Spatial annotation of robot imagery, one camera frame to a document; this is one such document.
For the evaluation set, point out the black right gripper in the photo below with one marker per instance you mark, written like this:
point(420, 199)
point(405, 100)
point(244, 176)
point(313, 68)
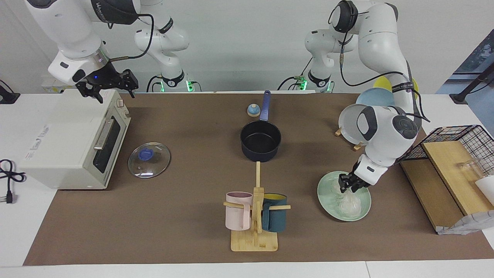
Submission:
point(108, 79)

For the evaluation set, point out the cream toaster oven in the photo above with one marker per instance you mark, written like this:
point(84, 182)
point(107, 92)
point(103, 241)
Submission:
point(65, 146)

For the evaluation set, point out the clear glass cup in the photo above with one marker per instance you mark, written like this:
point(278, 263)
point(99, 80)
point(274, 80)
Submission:
point(471, 168)

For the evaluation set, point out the grey plate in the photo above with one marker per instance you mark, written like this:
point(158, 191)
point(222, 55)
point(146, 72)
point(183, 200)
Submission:
point(347, 127)

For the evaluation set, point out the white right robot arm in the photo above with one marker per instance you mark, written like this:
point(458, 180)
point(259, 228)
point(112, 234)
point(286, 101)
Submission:
point(73, 31)

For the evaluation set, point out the black desk clamp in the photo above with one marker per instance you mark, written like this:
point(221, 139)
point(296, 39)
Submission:
point(7, 96)

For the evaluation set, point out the yellow plate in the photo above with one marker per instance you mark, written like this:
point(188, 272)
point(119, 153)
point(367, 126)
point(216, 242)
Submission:
point(382, 83)

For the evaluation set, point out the light blue plate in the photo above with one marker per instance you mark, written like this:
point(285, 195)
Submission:
point(374, 96)

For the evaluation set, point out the translucent vermicelli bundle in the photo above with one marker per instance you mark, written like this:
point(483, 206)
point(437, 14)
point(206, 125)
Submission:
point(350, 206)

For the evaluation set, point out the dark blue saucepan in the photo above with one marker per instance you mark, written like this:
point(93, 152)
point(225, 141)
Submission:
point(260, 152)

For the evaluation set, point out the dark teal mug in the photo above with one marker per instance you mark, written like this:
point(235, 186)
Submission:
point(276, 218)

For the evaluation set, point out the white cup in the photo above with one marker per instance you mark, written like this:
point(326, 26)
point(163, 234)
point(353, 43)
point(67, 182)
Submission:
point(487, 189)

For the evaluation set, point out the wooden mug tree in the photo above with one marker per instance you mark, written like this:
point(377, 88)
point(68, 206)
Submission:
point(254, 241)

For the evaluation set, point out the white power strip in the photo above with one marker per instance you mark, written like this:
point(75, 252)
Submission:
point(48, 88)

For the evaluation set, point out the wooden plate rack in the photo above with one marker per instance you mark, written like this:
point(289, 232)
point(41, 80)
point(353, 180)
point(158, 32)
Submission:
point(357, 146)

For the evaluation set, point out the pink mug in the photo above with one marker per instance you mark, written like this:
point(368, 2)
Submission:
point(236, 216)

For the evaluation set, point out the brown table mat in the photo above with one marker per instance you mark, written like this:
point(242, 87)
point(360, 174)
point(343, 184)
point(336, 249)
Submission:
point(173, 216)

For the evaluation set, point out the glass lid blue knob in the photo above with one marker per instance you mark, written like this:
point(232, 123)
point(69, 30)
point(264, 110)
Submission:
point(148, 164)

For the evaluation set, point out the mint green plate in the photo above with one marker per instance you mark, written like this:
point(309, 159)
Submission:
point(328, 197)

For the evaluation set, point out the white patterned bag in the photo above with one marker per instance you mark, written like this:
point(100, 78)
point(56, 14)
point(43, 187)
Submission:
point(467, 224)

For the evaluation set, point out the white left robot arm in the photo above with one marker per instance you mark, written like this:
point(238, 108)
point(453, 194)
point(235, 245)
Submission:
point(382, 42)

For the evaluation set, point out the black stand leg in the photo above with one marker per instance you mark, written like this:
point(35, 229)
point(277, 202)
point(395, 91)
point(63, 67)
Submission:
point(469, 87)

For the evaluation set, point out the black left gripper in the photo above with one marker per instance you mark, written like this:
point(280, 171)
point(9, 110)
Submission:
point(353, 180)

